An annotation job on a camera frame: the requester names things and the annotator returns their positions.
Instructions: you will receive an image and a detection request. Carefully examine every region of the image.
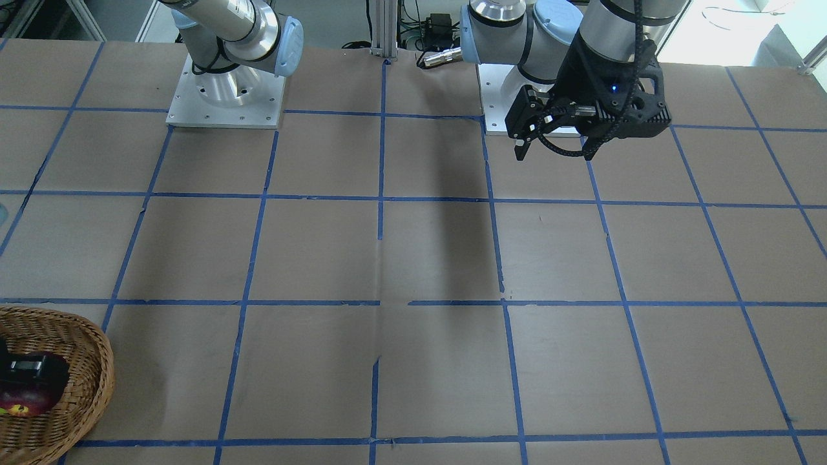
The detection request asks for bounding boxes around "black power adapter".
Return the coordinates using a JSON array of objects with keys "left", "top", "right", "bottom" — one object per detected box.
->
[{"left": 422, "top": 13, "right": 453, "bottom": 51}]

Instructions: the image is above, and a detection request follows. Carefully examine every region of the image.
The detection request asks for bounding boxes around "dark red apple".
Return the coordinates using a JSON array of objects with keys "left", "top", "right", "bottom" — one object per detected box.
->
[{"left": 1, "top": 382, "right": 65, "bottom": 417}]

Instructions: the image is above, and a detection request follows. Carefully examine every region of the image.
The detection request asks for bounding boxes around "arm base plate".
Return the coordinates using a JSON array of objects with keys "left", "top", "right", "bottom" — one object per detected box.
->
[
  {"left": 477, "top": 64, "right": 552, "bottom": 136},
  {"left": 165, "top": 56, "right": 287, "bottom": 130}
]

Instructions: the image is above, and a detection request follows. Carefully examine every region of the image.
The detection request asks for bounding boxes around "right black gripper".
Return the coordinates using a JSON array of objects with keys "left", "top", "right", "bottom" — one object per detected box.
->
[{"left": 1, "top": 338, "right": 70, "bottom": 387}]

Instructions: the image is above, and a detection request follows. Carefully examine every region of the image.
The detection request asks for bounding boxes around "woven wicker basket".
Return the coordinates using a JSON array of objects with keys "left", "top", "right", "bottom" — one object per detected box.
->
[{"left": 1, "top": 304, "right": 115, "bottom": 464}]

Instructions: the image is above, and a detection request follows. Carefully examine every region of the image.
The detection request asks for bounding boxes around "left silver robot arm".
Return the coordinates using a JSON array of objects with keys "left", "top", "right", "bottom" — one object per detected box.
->
[{"left": 459, "top": 1, "right": 687, "bottom": 161}]

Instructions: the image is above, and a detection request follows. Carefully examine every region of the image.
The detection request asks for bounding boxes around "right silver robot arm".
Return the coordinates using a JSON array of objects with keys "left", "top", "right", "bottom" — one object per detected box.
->
[{"left": 2, "top": 1, "right": 304, "bottom": 415}]

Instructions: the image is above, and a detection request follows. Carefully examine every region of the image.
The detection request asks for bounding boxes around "silver cylindrical connector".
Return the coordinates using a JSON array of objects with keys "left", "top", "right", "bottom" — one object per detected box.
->
[{"left": 416, "top": 46, "right": 463, "bottom": 70}]

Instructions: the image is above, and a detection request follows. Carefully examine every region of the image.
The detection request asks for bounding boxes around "aluminium frame post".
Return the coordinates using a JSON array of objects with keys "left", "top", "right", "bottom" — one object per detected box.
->
[{"left": 367, "top": 1, "right": 399, "bottom": 61}]

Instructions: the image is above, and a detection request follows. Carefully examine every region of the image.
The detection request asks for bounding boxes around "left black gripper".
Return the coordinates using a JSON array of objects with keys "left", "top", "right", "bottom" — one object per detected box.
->
[{"left": 505, "top": 39, "right": 673, "bottom": 161}]

